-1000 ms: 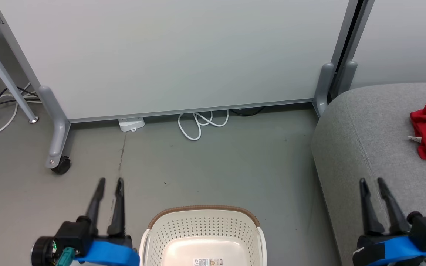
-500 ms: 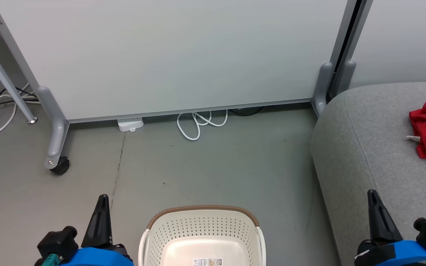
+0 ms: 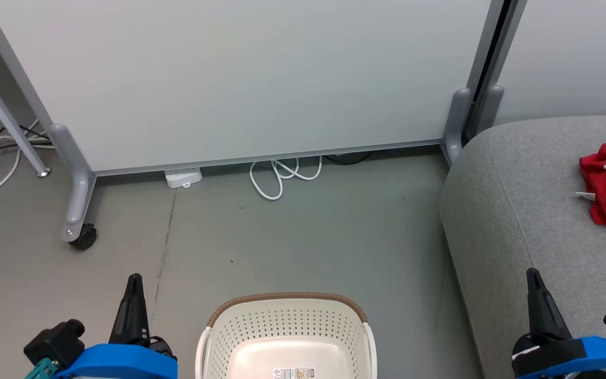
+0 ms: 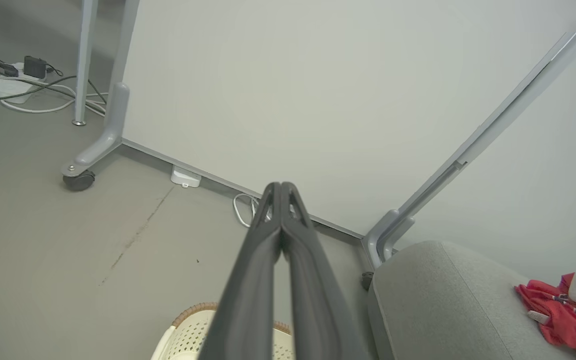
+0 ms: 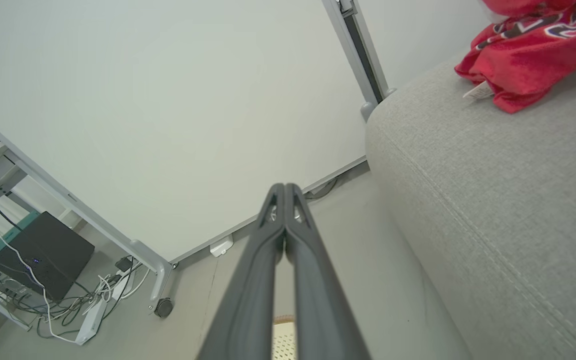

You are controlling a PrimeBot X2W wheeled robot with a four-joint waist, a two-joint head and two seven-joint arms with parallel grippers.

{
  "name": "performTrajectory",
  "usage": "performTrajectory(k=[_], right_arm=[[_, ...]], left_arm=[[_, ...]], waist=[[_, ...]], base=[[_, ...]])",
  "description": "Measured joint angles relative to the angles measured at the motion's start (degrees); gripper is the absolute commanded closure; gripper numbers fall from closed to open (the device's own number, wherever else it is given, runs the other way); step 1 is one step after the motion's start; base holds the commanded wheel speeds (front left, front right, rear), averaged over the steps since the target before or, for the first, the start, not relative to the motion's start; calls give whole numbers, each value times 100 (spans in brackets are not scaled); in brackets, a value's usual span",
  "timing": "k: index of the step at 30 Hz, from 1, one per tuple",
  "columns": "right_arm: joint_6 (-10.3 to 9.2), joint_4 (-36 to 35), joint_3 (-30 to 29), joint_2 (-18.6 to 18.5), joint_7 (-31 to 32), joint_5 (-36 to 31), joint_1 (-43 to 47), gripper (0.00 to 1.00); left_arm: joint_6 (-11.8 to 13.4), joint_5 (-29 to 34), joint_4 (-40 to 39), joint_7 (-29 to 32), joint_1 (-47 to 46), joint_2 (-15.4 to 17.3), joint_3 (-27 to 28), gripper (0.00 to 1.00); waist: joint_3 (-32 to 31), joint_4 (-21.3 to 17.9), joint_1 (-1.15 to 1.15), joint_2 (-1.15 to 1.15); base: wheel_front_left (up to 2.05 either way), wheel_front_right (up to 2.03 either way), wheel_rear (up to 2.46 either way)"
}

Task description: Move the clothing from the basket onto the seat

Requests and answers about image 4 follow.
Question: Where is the white woven laundry basket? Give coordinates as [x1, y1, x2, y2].
[150, 302, 296, 360]

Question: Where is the grey partition post with foot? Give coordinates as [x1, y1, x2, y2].
[361, 0, 576, 270]

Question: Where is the grey partition post with caster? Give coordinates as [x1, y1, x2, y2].
[61, 0, 141, 179]

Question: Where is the black caster wheel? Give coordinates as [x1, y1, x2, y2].
[63, 170, 96, 192]

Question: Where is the grey fabric sofa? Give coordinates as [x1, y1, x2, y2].
[367, 240, 576, 360]

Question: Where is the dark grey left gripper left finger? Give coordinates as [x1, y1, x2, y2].
[198, 182, 283, 360]

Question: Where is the grey partition bottom rail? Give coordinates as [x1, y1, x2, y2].
[120, 138, 366, 240]

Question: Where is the red basketball jersey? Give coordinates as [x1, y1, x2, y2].
[514, 261, 576, 357]

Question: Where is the looped white cable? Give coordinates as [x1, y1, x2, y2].
[232, 193, 261, 229]

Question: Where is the grey table leg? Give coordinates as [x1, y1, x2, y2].
[72, 0, 100, 126]

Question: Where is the black power adapter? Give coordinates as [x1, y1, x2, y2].
[23, 55, 50, 80]

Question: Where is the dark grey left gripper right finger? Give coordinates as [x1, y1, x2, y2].
[281, 182, 370, 360]

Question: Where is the small white wall device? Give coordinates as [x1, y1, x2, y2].
[170, 165, 202, 189]

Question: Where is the dark green cable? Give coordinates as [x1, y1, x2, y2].
[0, 75, 108, 104]

